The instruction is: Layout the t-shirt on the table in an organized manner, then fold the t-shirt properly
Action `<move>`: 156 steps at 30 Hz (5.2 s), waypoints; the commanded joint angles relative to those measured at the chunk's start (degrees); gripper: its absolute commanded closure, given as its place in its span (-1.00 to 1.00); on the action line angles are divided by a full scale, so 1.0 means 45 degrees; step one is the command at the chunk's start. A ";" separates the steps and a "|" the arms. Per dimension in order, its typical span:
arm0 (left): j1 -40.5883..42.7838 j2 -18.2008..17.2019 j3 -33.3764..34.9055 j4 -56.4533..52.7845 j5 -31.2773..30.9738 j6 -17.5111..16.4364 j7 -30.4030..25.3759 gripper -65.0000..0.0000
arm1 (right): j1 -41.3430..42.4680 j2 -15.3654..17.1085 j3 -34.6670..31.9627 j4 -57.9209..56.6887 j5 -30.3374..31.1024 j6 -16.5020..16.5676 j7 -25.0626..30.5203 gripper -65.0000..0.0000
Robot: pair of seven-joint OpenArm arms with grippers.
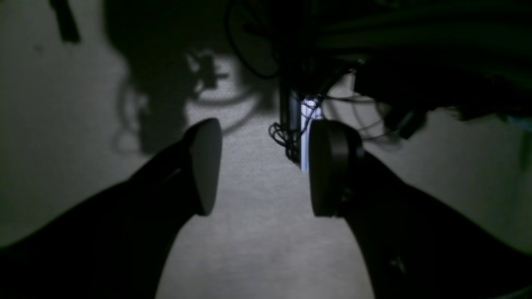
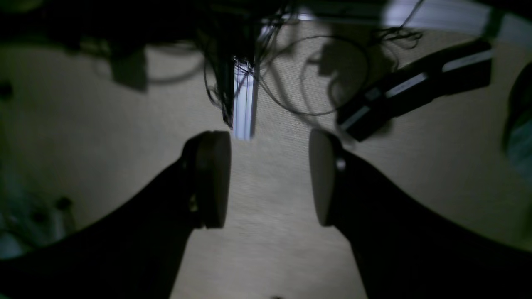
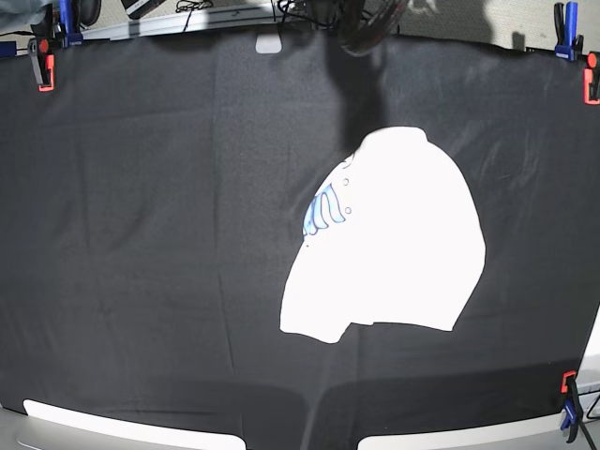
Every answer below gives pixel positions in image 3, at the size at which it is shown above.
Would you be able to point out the blue clamp top left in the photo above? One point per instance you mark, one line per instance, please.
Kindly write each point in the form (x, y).
(69, 25)

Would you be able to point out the red clamp top left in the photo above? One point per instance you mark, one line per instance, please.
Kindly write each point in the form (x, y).
(42, 59)

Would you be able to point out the blue clamp top right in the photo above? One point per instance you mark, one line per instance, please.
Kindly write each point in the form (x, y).
(569, 42)

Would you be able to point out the white printed t-shirt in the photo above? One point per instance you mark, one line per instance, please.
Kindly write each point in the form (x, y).
(392, 235)

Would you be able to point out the red blue clamp bottom right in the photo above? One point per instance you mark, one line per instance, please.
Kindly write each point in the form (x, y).
(570, 405)

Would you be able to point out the black table cloth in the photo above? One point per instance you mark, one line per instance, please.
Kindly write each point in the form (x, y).
(152, 207)

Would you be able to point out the red clamp top right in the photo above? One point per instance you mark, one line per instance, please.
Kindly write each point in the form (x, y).
(591, 79)

